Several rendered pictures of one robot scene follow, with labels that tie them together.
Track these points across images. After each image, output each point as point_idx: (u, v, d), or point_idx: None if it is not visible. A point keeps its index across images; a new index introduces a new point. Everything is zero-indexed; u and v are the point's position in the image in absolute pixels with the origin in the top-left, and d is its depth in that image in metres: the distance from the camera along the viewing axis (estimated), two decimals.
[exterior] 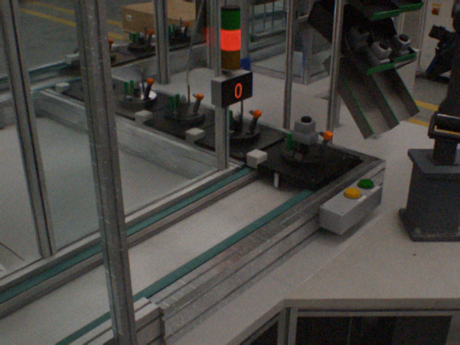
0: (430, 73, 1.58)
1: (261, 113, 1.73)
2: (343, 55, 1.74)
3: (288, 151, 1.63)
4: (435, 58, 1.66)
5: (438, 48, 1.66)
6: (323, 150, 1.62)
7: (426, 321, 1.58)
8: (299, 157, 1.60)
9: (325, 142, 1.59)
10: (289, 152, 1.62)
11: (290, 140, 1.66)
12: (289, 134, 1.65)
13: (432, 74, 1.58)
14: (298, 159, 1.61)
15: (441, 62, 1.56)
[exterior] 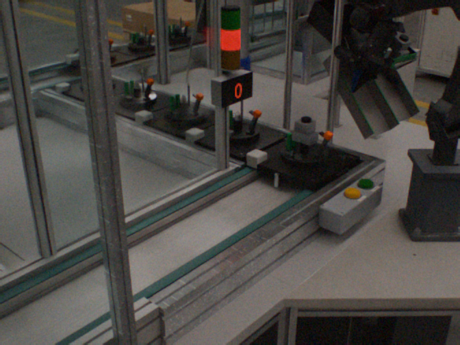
0: (358, 88, 1.55)
1: (261, 113, 1.73)
2: None
3: (288, 151, 1.63)
4: (359, 77, 1.53)
5: (358, 68, 1.51)
6: (323, 150, 1.62)
7: (426, 321, 1.58)
8: (299, 157, 1.60)
9: (325, 142, 1.59)
10: (289, 152, 1.62)
11: (290, 140, 1.66)
12: (289, 134, 1.65)
13: (358, 87, 1.56)
14: (298, 159, 1.61)
15: (367, 75, 1.53)
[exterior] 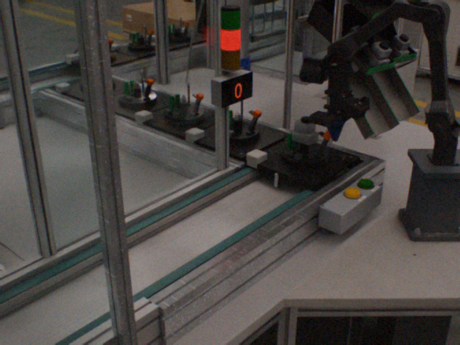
0: (338, 134, 1.57)
1: (261, 113, 1.73)
2: None
3: (288, 151, 1.63)
4: (338, 126, 1.55)
5: (339, 120, 1.52)
6: (323, 150, 1.62)
7: (426, 321, 1.58)
8: (299, 157, 1.60)
9: (325, 142, 1.59)
10: (289, 152, 1.62)
11: (290, 140, 1.66)
12: (289, 134, 1.65)
13: None
14: (298, 159, 1.61)
15: None
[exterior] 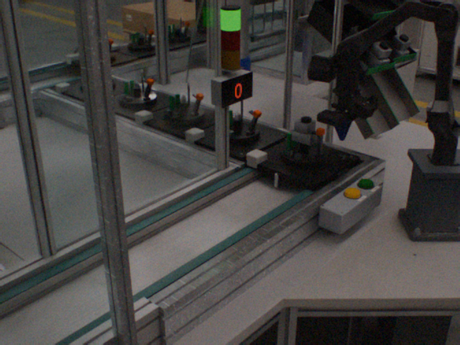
0: (345, 133, 1.55)
1: (261, 113, 1.73)
2: None
3: (288, 151, 1.63)
4: (346, 125, 1.53)
5: (346, 119, 1.50)
6: (322, 148, 1.62)
7: (426, 321, 1.58)
8: (299, 157, 1.60)
9: (320, 139, 1.60)
10: (289, 152, 1.62)
11: (290, 140, 1.66)
12: (289, 134, 1.65)
13: None
14: (298, 159, 1.61)
15: None
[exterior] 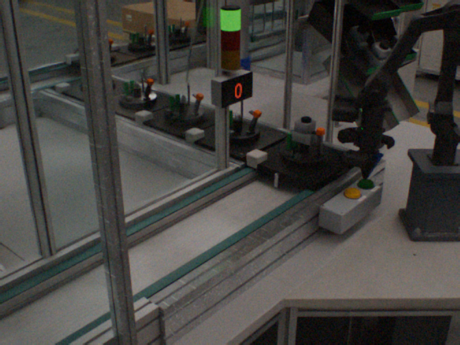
0: (363, 173, 1.52)
1: (261, 113, 1.73)
2: (343, 55, 1.74)
3: (288, 151, 1.63)
4: None
5: None
6: (322, 148, 1.62)
7: (426, 321, 1.58)
8: (299, 157, 1.60)
9: (320, 139, 1.60)
10: (289, 152, 1.62)
11: (290, 140, 1.66)
12: (289, 134, 1.65)
13: (364, 174, 1.51)
14: (298, 159, 1.61)
15: None
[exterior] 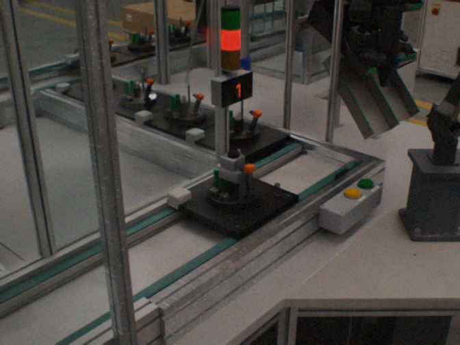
0: (380, 80, 1.46)
1: (261, 113, 1.73)
2: (343, 55, 1.74)
3: (213, 190, 1.42)
4: (381, 67, 1.46)
5: None
6: (252, 187, 1.41)
7: (426, 321, 1.58)
8: (224, 197, 1.39)
9: (248, 177, 1.39)
10: (215, 192, 1.41)
11: (218, 177, 1.45)
12: (216, 170, 1.44)
13: (382, 80, 1.46)
14: (223, 200, 1.40)
15: None
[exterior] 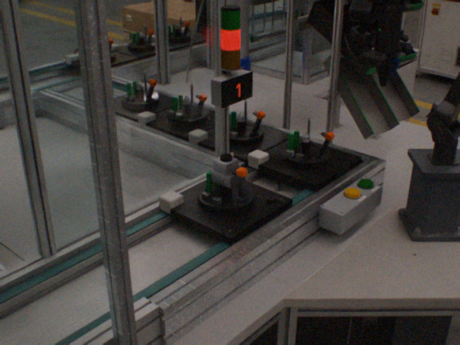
0: (380, 79, 1.46)
1: (334, 135, 1.58)
2: (343, 55, 1.74)
3: (206, 194, 1.40)
4: (381, 67, 1.46)
5: None
6: (244, 192, 1.39)
7: (426, 321, 1.58)
8: (217, 202, 1.38)
9: (241, 181, 1.37)
10: (207, 195, 1.40)
11: (210, 181, 1.43)
12: (209, 174, 1.42)
13: (382, 80, 1.46)
14: (215, 204, 1.38)
15: None
